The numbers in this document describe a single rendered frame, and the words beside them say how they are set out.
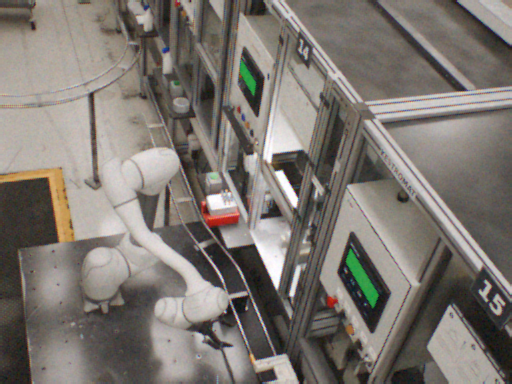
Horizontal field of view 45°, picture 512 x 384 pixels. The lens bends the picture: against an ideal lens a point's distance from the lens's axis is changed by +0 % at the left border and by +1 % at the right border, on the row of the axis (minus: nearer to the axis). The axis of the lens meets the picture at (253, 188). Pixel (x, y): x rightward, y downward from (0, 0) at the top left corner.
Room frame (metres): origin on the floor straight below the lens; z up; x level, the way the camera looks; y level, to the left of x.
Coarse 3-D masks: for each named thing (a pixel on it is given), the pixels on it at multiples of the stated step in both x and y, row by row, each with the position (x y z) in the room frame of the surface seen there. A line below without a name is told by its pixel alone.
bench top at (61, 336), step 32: (192, 224) 2.32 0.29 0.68; (32, 256) 1.93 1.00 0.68; (64, 256) 1.96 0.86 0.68; (192, 256) 2.10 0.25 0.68; (224, 256) 2.13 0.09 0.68; (32, 288) 1.74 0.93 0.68; (64, 288) 1.77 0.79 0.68; (128, 288) 1.83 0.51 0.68; (160, 288) 1.86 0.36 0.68; (32, 320) 1.57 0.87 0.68; (64, 320) 1.60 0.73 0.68; (96, 320) 1.63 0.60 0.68; (128, 320) 1.66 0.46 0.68; (256, 320) 1.77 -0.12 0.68; (32, 352) 1.42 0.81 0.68; (64, 352) 1.44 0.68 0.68; (96, 352) 1.47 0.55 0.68; (128, 352) 1.49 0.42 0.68; (160, 352) 1.52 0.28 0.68; (192, 352) 1.55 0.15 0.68; (224, 352) 1.57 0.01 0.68; (256, 352) 1.60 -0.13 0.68
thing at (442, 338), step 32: (384, 192) 1.40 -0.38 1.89; (416, 224) 1.25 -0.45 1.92; (448, 256) 1.12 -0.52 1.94; (320, 288) 1.54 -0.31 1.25; (448, 288) 1.08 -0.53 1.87; (320, 320) 1.49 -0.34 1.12; (416, 320) 1.12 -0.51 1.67; (448, 320) 1.03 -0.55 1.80; (480, 320) 0.97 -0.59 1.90; (320, 352) 1.44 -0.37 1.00; (352, 352) 1.29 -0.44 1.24; (416, 352) 1.08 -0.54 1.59; (448, 352) 0.99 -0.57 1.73; (480, 352) 0.93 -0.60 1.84
